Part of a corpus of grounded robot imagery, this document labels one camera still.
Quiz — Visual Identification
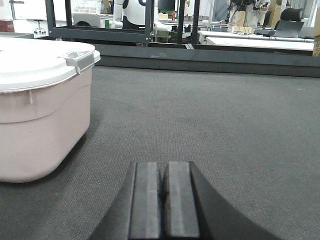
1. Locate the open grey laptop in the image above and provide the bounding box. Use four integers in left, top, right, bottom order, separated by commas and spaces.
274, 20, 304, 38

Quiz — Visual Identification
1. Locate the white humanoid robot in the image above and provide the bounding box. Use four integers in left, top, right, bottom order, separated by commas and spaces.
110, 0, 147, 30

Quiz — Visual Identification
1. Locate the black metal shelf frame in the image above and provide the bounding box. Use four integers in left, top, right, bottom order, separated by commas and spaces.
45, 0, 199, 46

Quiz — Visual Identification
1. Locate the black office chair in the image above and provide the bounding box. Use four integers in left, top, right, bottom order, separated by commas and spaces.
274, 8, 303, 30

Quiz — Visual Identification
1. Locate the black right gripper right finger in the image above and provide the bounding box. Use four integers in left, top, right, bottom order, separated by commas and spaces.
163, 161, 279, 240

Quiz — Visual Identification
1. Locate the pink bin with white lid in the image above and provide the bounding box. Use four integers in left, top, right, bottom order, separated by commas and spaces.
0, 37, 101, 183

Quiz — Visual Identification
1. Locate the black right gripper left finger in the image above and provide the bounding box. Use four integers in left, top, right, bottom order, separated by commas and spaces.
89, 162, 162, 240

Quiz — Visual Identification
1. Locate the person in light coat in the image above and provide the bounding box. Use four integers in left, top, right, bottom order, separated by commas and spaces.
226, 0, 271, 30

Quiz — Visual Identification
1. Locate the white plastic basket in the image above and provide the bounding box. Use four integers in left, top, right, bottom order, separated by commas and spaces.
70, 0, 102, 15

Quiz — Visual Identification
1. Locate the white desk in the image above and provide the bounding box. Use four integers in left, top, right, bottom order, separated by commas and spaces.
197, 30, 314, 52

